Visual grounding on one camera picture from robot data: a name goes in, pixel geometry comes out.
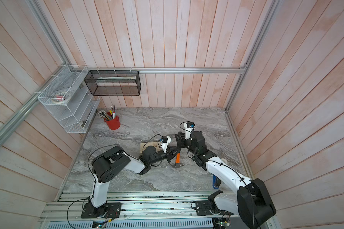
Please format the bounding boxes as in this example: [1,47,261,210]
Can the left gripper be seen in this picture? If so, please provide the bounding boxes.
[148,145,182,165]

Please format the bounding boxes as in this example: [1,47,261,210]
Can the wooden block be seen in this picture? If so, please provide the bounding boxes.
[140,141,163,154]

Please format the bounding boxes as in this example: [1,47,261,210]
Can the orange black claw hammer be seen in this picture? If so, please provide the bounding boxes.
[169,153,184,169]

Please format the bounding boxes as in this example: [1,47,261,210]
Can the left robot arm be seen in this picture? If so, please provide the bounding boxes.
[90,144,181,209]

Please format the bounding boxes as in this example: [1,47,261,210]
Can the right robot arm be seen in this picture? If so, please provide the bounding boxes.
[175,131,277,229]

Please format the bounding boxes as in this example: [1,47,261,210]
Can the blue object on table edge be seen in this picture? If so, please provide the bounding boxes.
[213,175,221,189]

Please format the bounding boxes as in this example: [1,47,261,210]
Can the red pen cup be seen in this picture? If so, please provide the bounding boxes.
[104,115,121,130]

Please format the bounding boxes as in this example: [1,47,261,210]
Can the pens and pencils bundle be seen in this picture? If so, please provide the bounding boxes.
[97,106,116,121]

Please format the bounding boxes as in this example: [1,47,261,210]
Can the black mesh basket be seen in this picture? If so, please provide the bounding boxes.
[84,70,141,96]

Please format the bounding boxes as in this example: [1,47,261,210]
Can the tape roll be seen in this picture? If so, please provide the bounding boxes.
[51,92,70,104]

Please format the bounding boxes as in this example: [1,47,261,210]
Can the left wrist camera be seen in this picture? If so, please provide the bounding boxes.
[160,136,172,154]

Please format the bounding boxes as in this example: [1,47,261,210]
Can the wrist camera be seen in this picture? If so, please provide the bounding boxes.
[184,121,195,140]
[160,136,172,154]

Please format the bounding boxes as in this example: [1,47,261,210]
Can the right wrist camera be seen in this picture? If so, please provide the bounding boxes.
[184,121,195,140]

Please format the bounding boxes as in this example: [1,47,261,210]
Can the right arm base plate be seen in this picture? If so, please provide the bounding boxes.
[192,200,238,216]

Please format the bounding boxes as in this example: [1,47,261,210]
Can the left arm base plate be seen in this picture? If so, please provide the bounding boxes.
[81,201,122,220]

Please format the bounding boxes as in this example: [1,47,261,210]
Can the horizontal aluminium rail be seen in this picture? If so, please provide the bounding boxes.
[69,65,246,74]

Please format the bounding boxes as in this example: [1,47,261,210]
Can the white wire mesh shelf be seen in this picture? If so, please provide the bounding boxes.
[38,65,100,134]

